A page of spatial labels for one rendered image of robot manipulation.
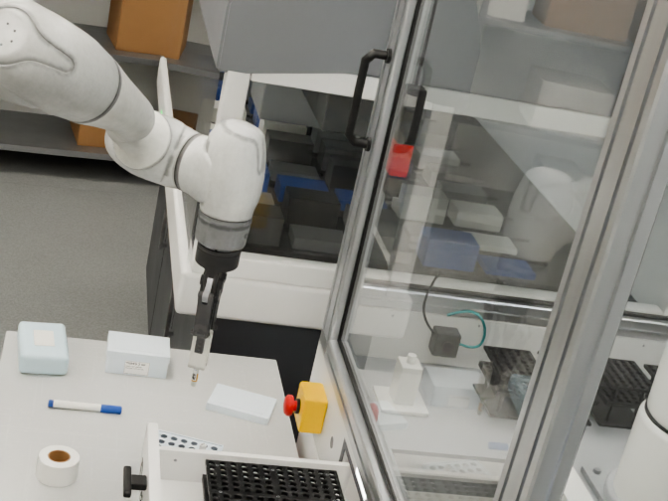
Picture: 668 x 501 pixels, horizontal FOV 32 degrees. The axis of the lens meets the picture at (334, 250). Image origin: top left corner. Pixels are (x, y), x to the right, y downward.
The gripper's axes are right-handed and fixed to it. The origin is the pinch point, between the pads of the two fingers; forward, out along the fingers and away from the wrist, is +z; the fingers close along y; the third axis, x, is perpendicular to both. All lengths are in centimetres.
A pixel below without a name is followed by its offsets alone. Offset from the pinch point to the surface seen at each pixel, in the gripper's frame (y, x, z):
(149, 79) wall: 379, 101, 63
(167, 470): -17.6, -0.7, 14.3
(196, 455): -16.4, -4.8, 10.9
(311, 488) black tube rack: -19.5, -24.6, 9.8
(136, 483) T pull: -31.3, 1.7, 8.6
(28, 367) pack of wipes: 16.9, 35.0, 22.0
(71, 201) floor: 294, 108, 101
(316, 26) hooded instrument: 55, -4, -49
